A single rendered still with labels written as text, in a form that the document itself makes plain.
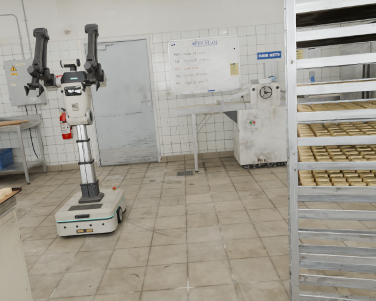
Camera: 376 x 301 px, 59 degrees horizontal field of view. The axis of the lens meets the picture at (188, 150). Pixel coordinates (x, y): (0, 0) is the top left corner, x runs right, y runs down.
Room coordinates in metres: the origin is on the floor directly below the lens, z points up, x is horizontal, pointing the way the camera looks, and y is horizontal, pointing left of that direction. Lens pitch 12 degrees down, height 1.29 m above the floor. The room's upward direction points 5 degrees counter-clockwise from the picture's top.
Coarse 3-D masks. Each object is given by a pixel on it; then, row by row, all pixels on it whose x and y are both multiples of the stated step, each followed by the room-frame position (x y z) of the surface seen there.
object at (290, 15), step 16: (288, 0) 1.14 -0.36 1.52; (288, 16) 1.14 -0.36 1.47; (288, 32) 1.14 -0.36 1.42; (288, 48) 1.14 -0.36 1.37; (288, 64) 1.14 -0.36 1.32; (288, 80) 1.14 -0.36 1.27; (288, 96) 1.14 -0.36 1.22; (288, 112) 1.14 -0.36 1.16; (288, 128) 1.14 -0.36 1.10; (288, 144) 1.14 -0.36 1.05
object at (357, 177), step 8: (304, 176) 1.28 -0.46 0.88; (312, 176) 1.30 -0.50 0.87; (320, 176) 1.26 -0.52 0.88; (328, 176) 1.32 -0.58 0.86; (336, 176) 1.25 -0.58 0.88; (344, 176) 1.27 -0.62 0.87; (352, 176) 1.23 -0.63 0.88; (360, 176) 1.25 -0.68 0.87; (368, 176) 1.22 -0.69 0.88; (304, 184) 1.19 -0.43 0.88; (312, 184) 1.18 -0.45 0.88; (320, 184) 1.17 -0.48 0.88; (328, 184) 1.16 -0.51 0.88; (336, 184) 1.16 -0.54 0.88; (344, 184) 1.15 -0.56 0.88; (352, 184) 1.15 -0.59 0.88; (360, 184) 1.14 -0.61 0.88; (368, 184) 1.14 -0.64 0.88
